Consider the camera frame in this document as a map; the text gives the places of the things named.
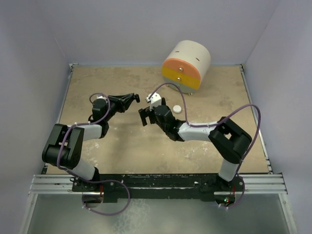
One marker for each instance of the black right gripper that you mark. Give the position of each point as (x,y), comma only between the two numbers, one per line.
(146,112)

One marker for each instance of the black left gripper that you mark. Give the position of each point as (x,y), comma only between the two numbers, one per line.
(122,102)

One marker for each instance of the round white drawer cabinet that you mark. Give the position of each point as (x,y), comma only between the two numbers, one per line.
(186,66)

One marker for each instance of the aluminium frame rail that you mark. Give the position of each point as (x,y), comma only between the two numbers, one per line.
(65,184)

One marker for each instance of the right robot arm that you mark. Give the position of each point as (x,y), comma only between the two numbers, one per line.
(230,140)

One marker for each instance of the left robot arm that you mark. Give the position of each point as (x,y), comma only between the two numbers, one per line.
(63,148)

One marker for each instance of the black earbud charging case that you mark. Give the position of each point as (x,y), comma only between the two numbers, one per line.
(137,98)

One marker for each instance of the white earbud charging case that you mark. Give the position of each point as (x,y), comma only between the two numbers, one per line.
(177,109)

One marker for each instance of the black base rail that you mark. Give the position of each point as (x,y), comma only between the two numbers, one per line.
(205,187)

